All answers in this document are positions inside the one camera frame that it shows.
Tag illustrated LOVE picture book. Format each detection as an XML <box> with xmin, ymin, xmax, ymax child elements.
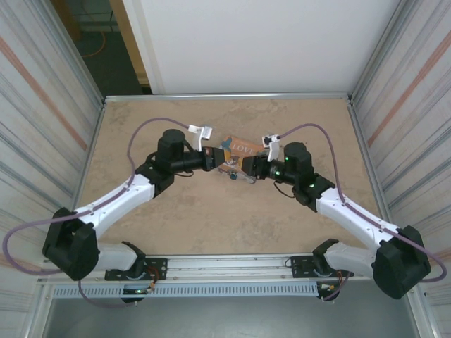
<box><xmin>217</xmin><ymin>135</ymin><xmax>266</xmax><ymax>177</ymax></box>

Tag grey metal shelf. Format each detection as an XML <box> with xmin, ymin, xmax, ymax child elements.
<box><xmin>26</xmin><ymin>297</ymin><xmax>441</xmax><ymax>338</ymax></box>

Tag aluminium frame crossbar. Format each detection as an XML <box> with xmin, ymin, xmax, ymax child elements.
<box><xmin>103</xmin><ymin>92</ymin><xmax>354</xmax><ymax>104</ymax></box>

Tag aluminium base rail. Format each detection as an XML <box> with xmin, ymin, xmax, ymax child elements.
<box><xmin>37</xmin><ymin>253</ymin><xmax>422</xmax><ymax>285</ymax></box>

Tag aluminium frame post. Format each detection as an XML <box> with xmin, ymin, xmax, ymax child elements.
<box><xmin>45</xmin><ymin>0</ymin><xmax>106</xmax><ymax>113</ymax></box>
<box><xmin>350</xmin><ymin>0</ymin><xmax>413</xmax><ymax>106</ymax></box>

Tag wooden door frame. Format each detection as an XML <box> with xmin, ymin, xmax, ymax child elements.
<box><xmin>108</xmin><ymin>0</ymin><xmax>151</xmax><ymax>87</ymax></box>

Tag grey slotted cable duct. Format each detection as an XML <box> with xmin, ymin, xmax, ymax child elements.
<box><xmin>51</xmin><ymin>283</ymin><xmax>320</xmax><ymax>299</ymax></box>

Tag red orange base wires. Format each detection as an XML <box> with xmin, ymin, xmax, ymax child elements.
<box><xmin>147</xmin><ymin>265</ymin><xmax>166</xmax><ymax>293</ymax></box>
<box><xmin>329</xmin><ymin>269</ymin><xmax>352</xmax><ymax>293</ymax></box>

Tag orange cable on floor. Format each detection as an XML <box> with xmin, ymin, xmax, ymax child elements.
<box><xmin>82</xmin><ymin>30</ymin><xmax>109</xmax><ymax>59</ymax></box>

